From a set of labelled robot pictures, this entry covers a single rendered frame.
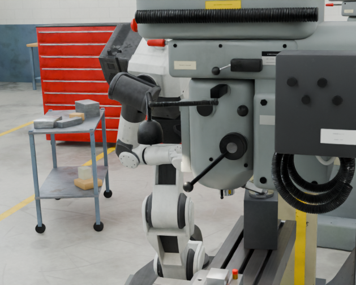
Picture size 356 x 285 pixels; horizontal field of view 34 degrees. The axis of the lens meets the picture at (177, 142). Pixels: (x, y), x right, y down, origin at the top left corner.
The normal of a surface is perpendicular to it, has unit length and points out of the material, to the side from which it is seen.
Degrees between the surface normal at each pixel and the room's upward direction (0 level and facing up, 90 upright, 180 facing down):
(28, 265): 0
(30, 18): 90
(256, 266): 0
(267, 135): 90
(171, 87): 113
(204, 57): 90
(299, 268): 90
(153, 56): 35
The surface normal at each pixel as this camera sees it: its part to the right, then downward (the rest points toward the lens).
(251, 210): -0.16, 0.26
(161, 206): -0.18, -0.25
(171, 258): -0.14, -0.63
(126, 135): -0.39, 0.65
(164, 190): -0.18, -0.02
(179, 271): -0.16, 0.60
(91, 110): 0.57, 0.19
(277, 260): -0.03, -0.97
